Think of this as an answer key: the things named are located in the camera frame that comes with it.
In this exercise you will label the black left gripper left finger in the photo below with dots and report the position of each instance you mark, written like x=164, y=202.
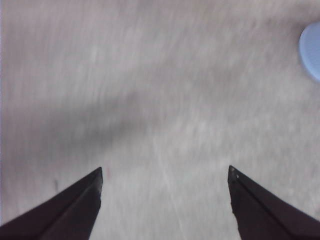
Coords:
x=69, y=216

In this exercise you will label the blue plastic cup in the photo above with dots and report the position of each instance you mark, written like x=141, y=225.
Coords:
x=309, y=47

